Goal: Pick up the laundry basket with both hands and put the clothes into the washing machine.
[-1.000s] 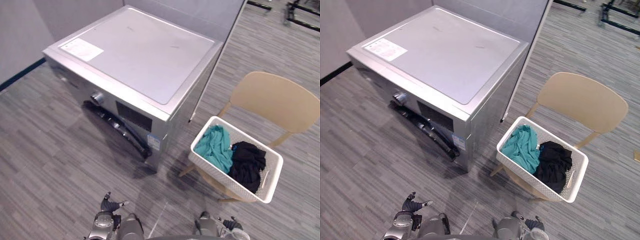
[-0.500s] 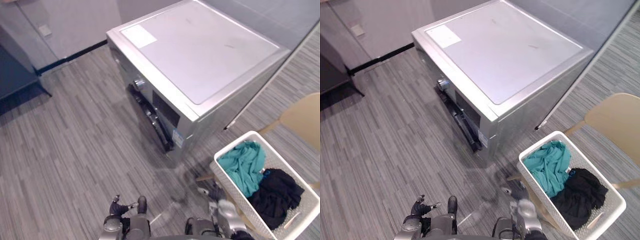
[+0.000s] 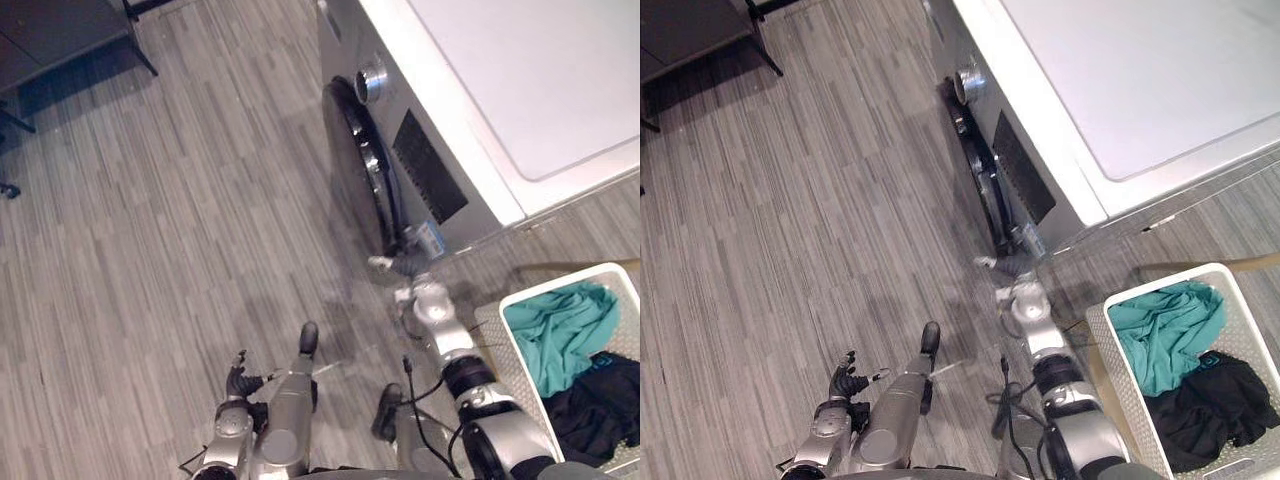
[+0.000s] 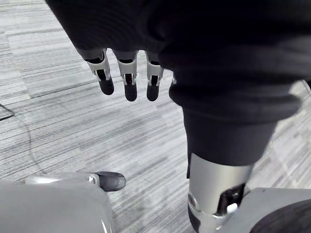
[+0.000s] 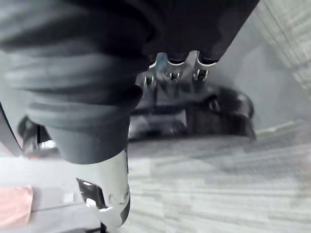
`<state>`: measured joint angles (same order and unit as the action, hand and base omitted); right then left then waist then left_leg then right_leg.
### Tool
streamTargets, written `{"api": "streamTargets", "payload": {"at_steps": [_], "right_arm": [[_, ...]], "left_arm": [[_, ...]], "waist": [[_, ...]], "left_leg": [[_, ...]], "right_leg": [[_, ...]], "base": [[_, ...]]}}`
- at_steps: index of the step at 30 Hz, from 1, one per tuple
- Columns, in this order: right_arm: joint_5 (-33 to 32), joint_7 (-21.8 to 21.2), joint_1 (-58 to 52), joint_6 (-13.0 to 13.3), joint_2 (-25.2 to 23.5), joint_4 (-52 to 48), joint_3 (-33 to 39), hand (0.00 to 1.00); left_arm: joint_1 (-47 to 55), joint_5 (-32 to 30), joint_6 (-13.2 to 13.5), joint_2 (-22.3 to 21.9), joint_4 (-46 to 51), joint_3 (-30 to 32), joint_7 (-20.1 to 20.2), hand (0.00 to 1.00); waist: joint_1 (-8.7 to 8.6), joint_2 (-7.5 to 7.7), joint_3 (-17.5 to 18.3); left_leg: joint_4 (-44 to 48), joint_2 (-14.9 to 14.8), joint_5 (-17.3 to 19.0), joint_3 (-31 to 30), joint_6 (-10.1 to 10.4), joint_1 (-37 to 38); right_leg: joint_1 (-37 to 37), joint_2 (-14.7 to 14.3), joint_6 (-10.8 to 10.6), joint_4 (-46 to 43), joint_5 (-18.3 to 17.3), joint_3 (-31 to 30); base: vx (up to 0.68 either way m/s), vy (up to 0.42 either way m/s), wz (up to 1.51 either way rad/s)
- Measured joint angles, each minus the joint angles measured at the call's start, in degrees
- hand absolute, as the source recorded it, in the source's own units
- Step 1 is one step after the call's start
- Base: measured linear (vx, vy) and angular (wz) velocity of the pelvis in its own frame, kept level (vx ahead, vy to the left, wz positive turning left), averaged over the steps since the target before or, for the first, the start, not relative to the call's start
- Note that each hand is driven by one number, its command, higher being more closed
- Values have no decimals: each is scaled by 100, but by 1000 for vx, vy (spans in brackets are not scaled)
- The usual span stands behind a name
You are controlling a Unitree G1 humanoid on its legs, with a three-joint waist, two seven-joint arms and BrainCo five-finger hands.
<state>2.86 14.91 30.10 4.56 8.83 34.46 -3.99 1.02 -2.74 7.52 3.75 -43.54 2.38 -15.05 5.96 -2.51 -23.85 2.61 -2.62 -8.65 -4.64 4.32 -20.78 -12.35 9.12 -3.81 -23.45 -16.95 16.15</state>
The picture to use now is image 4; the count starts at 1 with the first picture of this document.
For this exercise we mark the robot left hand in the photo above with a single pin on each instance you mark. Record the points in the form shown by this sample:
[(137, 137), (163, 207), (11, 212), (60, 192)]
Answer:
[(206, 48)]

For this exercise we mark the dark robot foot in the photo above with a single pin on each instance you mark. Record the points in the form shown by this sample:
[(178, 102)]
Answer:
[(113, 180)]

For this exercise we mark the silver robot leg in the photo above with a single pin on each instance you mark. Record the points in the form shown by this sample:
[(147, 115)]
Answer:
[(48, 206)]

